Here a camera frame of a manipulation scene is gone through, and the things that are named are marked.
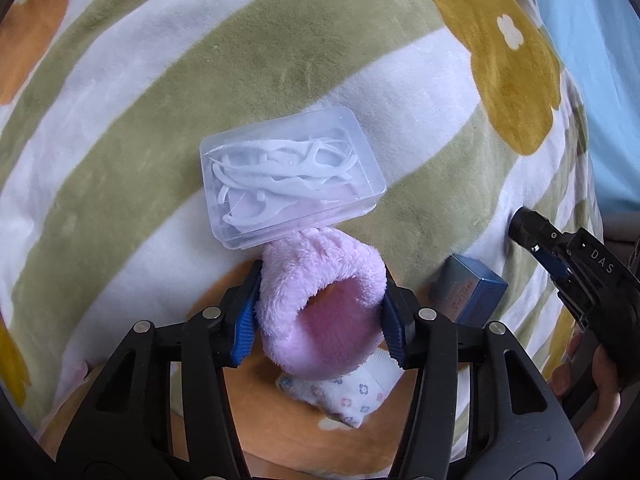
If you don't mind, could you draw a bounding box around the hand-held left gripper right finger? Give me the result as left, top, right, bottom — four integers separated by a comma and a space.
381, 280, 587, 480

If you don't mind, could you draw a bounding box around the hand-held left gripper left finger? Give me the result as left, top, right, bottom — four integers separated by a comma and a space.
56, 259, 265, 480

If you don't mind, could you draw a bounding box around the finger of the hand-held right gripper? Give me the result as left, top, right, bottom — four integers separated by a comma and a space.
508, 206, 576, 286

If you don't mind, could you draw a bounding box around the pink fluffy headband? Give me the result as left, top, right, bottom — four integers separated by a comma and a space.
254, 227, 388, 380

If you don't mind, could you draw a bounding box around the person's right hand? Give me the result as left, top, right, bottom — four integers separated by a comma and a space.
550, 332, 622, 459

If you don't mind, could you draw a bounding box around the white floral sock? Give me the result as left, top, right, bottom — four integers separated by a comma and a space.
275, 349, 404, 430

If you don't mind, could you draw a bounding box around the small blue box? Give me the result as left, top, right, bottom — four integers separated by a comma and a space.
430, 254, 509, 325

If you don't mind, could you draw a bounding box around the clear box of floss picks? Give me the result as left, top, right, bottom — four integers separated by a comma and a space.
199, 107, 388, 251

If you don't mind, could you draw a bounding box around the light blue sheet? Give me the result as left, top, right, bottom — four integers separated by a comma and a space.
505, 0, 640, 216

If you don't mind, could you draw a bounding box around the striped floral blanket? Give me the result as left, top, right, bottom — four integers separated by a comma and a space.
0, 0, 606, 466

